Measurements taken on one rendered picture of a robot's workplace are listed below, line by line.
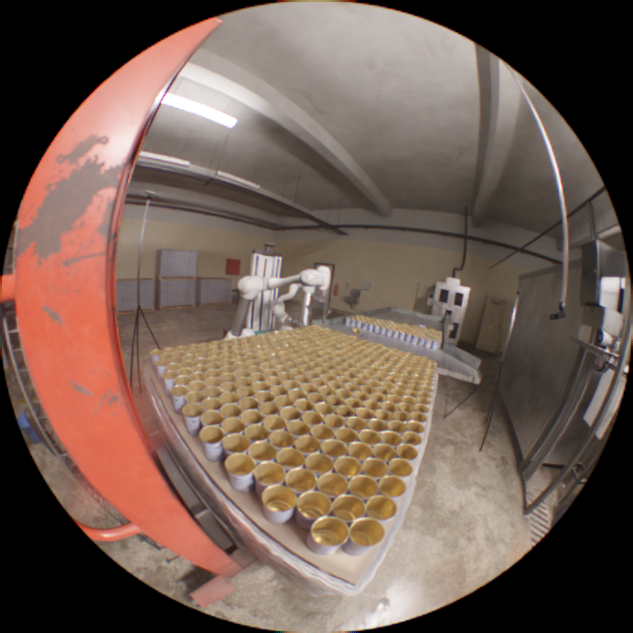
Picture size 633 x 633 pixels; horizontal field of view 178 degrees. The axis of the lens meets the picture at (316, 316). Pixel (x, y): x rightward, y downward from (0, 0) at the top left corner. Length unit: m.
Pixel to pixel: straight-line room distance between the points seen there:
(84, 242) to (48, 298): 0.07
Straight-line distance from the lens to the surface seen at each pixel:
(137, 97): 0.33
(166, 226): 9.33
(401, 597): 1.76
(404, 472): 0.62
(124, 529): 0.58
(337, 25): 3.41
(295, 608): 1.61
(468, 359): 1.93
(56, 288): 0.27
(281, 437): 0.61
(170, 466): 0.95
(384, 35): 3.44
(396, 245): 8.40
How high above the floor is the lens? 1.60
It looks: 12 degrees down
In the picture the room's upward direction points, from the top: 7 degrees clockwise
